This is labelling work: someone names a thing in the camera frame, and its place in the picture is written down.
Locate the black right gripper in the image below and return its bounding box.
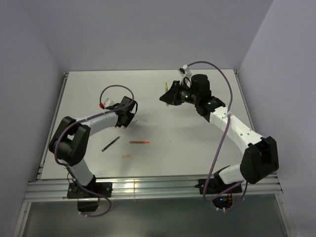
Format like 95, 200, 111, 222
160, 80, 199, 106

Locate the yellow highlighter pen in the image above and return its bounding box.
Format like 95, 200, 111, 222
165, 82, 169, 107

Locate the orange red pen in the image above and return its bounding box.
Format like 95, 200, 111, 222
129, 141, 150, 144

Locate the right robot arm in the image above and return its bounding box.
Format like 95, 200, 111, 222
160, 74, 279, 195

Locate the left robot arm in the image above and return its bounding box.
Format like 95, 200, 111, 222
48, 96, 138, 199

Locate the purple pen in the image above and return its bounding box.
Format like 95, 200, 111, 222
101, 136, 120, 152

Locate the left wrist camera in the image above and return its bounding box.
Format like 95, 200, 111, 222
99, 98, 115, 109

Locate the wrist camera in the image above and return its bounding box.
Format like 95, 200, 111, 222
179, 65, 192, 85
99, 98, 115, 109

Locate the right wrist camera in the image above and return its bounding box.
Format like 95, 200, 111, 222
179, 65, 192, 85

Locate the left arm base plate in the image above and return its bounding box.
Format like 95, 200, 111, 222
67, 182, 113, 199

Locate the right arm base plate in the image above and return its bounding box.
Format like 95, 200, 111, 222
195, 178, 242, 195

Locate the aluminium rail frame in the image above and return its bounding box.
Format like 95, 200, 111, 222
14, 70, 297, 237

